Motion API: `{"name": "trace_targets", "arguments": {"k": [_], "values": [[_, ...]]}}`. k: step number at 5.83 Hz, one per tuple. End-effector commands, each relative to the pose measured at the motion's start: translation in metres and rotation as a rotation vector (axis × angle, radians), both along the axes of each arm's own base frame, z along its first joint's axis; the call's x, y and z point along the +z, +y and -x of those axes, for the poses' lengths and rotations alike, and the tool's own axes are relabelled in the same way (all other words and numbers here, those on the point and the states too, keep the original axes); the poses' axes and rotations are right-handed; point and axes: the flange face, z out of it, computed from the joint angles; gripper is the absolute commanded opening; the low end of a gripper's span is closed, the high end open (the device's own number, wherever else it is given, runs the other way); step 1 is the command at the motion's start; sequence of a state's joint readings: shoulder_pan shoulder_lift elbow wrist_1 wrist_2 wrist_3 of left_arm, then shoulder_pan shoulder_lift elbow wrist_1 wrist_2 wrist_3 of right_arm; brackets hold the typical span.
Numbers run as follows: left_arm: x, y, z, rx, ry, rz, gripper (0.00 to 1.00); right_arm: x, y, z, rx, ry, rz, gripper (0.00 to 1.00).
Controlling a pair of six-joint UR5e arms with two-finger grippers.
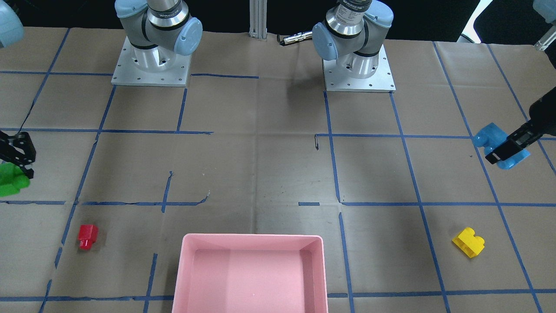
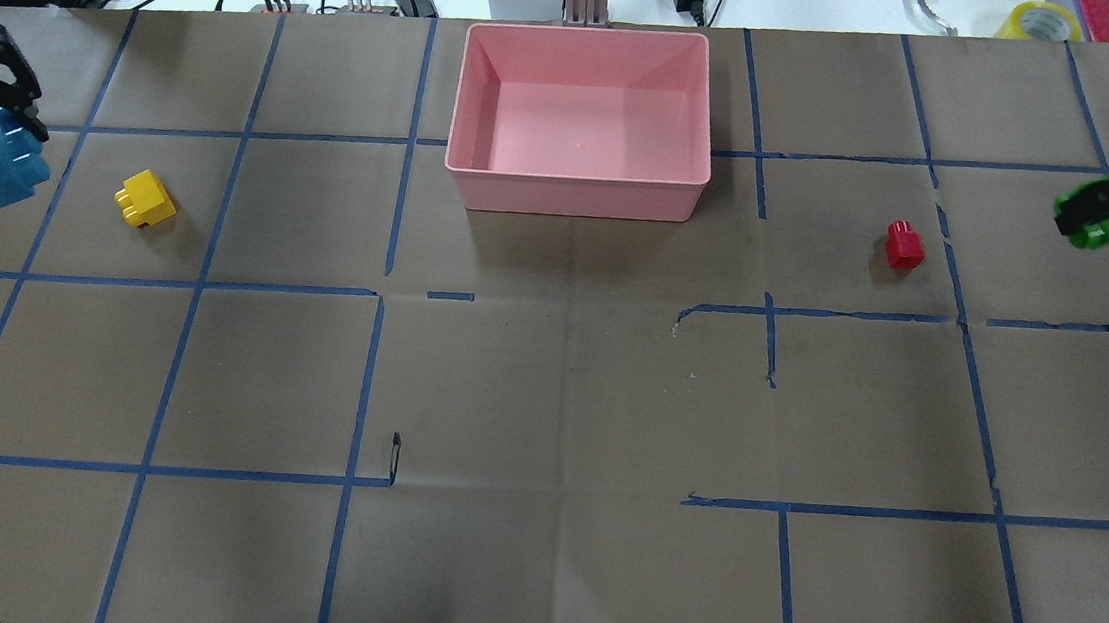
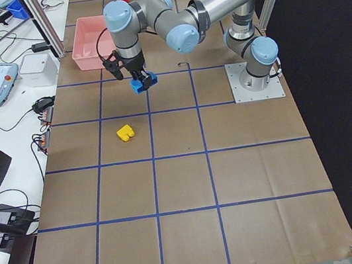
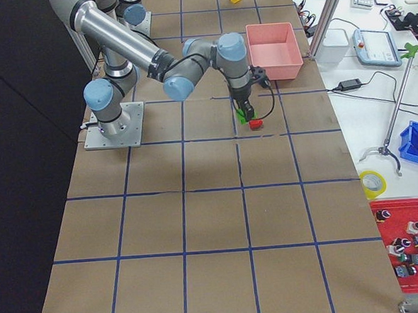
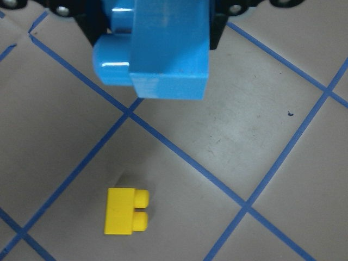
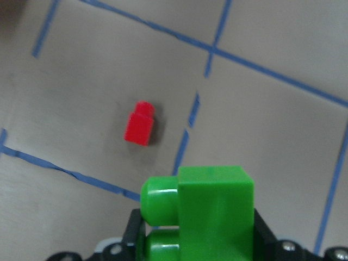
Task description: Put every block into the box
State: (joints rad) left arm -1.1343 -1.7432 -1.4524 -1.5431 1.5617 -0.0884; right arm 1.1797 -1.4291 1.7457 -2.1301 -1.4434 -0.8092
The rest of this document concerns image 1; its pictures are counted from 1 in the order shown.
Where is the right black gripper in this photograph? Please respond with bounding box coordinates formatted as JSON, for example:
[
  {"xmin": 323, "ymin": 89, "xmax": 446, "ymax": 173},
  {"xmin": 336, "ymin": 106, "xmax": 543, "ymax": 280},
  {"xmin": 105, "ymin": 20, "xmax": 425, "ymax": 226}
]
[{"xmin": 0, "ymin": 131, "xmax": 36, "ymax": 180}]

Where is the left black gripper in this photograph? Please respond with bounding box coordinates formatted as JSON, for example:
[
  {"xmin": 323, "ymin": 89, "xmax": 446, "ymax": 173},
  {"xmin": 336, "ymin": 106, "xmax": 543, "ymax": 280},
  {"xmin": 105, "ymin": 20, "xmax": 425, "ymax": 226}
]
[{"xmin": 485, "ymin": 87, "xmax": 556, "ymax": 165}]

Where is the green toy block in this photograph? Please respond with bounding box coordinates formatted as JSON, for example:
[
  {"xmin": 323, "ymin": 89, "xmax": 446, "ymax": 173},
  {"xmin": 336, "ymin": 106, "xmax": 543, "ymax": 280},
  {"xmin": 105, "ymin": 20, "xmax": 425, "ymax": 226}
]
[{"xmin": 0, "ymin": 163, "xmax": 30, "ymax": 197}]

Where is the blue toy block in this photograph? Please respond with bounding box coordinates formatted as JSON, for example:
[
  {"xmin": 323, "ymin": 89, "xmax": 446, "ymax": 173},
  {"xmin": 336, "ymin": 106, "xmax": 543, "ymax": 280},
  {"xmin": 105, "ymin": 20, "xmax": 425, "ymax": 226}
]
[{"xmin": 472, "ymin": 123, "xmax": 531, "ymax": 170}]

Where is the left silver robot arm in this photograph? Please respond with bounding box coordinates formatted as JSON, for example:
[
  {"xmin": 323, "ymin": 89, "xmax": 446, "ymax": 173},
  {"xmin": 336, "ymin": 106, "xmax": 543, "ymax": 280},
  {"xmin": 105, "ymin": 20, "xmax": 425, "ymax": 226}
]
[{"xmin": 312, "ymin": 0, "xmax": 556, "ymax": 169}]

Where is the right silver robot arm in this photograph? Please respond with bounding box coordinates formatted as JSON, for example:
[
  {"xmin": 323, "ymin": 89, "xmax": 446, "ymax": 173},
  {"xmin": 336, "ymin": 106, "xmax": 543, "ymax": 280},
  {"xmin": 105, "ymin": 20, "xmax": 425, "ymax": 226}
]
[{"xmin": 0, "ymin": 0, "xmax": 203, "ymax": 180}]

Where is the pink plastic box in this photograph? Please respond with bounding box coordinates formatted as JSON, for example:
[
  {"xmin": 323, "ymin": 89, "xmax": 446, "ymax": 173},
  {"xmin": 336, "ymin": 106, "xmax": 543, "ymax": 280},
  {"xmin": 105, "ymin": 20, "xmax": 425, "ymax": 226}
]
[{"xmin": 172, "ymin": 233, "xmax": 328, "ymax": 313}]

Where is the red toy block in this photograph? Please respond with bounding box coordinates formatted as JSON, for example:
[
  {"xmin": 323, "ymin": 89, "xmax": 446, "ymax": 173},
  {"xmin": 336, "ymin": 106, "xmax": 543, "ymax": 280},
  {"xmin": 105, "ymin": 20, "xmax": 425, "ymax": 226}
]
[{"xmin": 77, "ymin": 224, "xmax": 99, "ymax": 251}]

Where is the yellow toy block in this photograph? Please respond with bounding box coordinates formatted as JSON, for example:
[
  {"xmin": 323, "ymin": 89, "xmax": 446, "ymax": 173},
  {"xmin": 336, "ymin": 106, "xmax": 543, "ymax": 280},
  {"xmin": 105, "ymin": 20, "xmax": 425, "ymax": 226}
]
[{"xmin": 451, "ymin": 227, "xmax": 485, "ymax": 258}]

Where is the brown paper table mat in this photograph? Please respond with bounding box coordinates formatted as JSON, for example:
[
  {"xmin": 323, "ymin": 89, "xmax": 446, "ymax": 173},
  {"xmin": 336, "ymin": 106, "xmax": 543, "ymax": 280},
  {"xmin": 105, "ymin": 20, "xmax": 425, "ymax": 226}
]
[{"xmin": 1, "ymin": 27, "xmax": 555, "ymax": 313}]

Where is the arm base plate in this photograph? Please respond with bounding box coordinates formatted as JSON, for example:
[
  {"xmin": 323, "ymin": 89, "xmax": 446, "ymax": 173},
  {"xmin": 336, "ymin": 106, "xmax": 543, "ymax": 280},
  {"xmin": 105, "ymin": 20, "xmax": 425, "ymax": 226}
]
[
  {"xmin": 111, "ymin": 38, "xmax": 192, "ymax": 87},
  {"xmin": 322, "ymin": 45, "xmax": 397, "ymax": 93}
]

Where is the aluminium frame post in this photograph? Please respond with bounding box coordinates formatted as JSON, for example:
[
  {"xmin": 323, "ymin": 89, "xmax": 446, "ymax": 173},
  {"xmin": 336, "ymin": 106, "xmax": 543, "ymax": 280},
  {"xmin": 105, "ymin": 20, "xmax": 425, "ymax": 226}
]
[{"xmin": 248, "ymin": 0, "xmax": 268, "ymax": 41}]

